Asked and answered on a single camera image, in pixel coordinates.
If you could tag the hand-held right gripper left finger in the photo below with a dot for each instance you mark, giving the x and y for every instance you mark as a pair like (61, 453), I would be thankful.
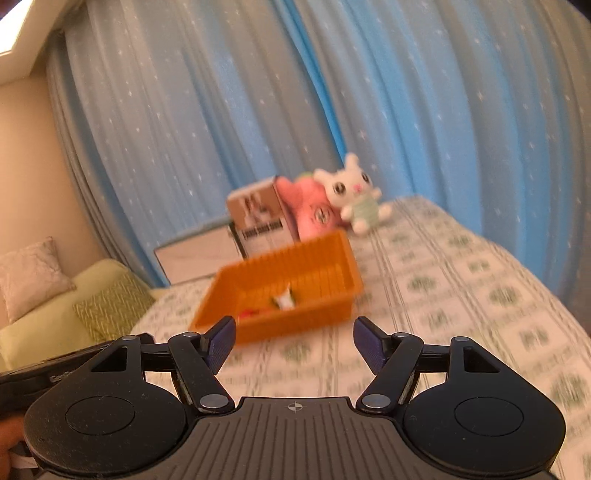
(224, 344)

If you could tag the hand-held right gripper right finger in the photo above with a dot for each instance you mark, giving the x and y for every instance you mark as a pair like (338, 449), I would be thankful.
(369, 348)

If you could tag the orange plastic tray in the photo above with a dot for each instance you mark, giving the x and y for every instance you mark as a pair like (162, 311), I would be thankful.
(286, 272)

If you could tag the person's left hand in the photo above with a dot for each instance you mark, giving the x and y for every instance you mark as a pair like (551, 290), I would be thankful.
(8, 436)

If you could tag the red wrapped candy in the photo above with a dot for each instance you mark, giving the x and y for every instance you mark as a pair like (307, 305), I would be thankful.
(249, 314)

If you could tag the light green sofa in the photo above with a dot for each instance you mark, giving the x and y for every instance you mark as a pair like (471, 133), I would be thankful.
(27, 337)

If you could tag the green wrapped candy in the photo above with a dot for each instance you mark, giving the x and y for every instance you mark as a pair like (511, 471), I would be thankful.
(284, 300)

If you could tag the white flat box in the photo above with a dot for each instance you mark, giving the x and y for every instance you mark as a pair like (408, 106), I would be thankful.
(198, 251)

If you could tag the white cushion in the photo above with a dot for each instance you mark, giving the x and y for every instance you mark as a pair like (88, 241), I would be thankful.
(32, 277)

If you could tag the green zigzag cushion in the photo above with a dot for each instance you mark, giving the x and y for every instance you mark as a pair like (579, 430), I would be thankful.
(113, 309)

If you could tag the floral green white tablecloth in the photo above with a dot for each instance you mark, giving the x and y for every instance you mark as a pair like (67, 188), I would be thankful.
(461, 281)

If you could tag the printed cardboard box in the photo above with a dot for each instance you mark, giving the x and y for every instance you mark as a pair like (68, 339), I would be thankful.
(258, 217)

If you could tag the pink plush toy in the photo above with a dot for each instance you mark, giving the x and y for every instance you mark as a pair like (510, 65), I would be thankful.
(314, 207)

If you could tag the white rabbit plush toy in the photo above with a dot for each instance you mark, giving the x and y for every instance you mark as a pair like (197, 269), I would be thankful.
(351, 194)

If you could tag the grey curtain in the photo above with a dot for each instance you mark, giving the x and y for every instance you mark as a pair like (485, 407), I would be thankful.
(78, 138)

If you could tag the blue star sheer curtain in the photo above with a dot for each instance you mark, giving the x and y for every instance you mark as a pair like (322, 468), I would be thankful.
(323, 83)

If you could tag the ceiling light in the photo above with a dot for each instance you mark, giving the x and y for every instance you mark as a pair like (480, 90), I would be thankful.
(14, 23)

